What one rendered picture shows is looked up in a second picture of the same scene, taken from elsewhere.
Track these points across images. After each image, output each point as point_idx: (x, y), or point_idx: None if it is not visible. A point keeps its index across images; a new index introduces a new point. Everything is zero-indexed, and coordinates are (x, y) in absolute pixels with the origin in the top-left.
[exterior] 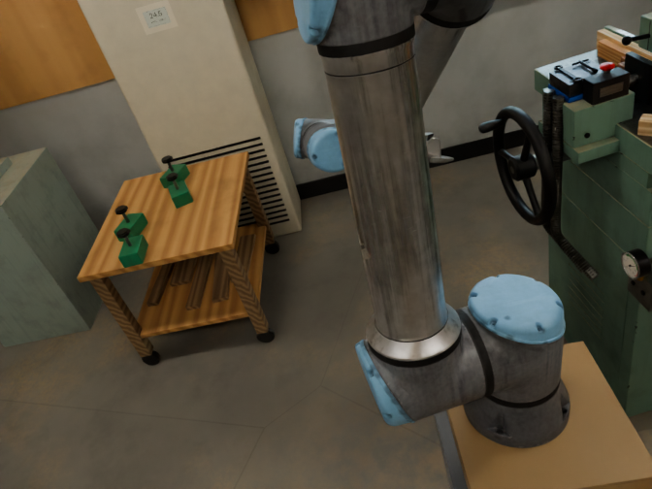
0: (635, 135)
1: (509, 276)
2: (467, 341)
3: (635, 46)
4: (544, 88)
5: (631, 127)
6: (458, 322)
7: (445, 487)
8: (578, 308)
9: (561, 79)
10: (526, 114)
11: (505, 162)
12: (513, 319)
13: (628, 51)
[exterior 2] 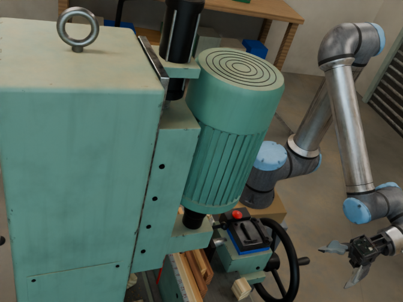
0: (211, 217)
1: (273, 160)
2: (283, 146)
3: (193, 299)
4: (271, 251)
5: (212, 225)
6: (289, 141)
7: (256, 299)
8: None
9: (264, 227)
10: (280, 229)
11: (279, 299)
12: (270, 143)
13: (198, 301)
